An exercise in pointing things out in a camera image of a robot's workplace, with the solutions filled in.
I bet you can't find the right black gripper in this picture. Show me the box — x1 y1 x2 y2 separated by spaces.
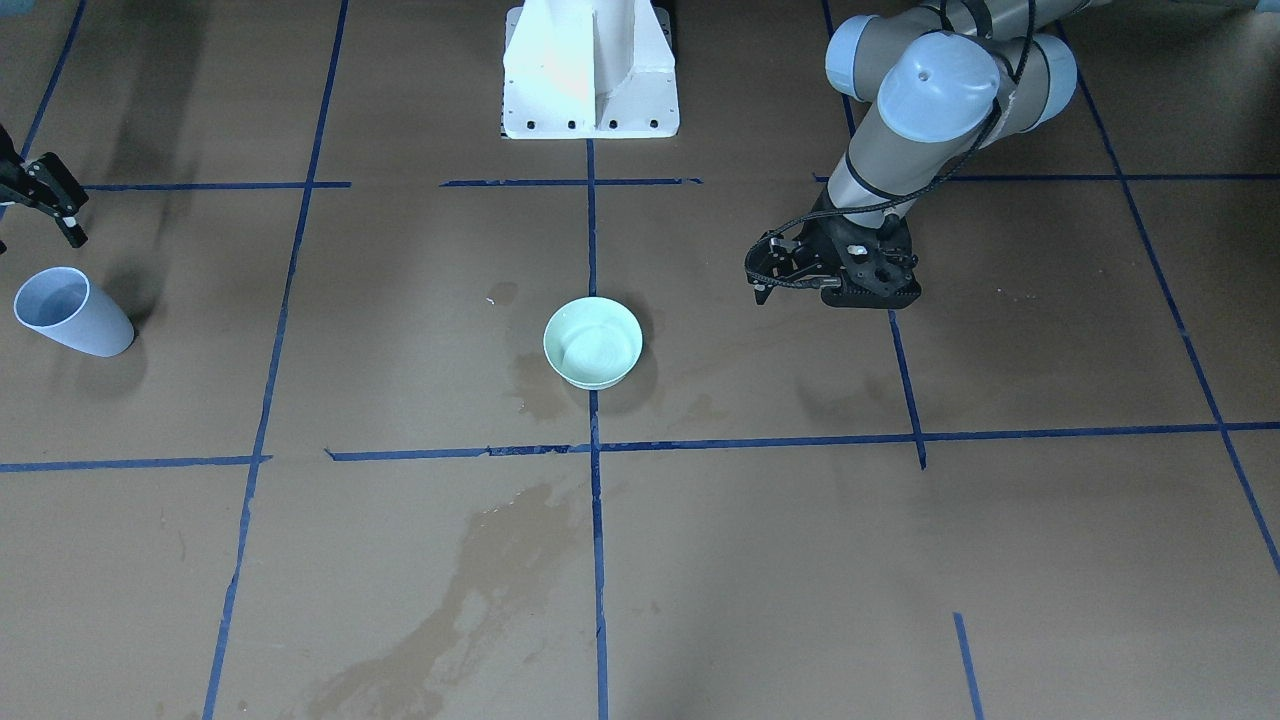
1 152 90 249

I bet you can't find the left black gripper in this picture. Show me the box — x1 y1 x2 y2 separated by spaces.
754 225 831 305

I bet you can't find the light blue plastic cup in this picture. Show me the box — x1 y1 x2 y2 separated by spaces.
13 266 134 357

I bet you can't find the mint green ceramic bowl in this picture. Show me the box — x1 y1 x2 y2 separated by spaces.
541 297 644 391

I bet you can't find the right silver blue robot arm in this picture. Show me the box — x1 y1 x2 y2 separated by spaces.
1 127 90 249

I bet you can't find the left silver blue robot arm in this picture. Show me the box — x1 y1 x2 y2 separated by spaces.
744 1 1085 310

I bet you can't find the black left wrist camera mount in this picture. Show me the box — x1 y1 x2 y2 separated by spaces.
814 214 922 310

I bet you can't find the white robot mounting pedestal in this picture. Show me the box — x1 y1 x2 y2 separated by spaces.
500 1 681 140

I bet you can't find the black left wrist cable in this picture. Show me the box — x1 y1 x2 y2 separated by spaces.
744 0 1041 291

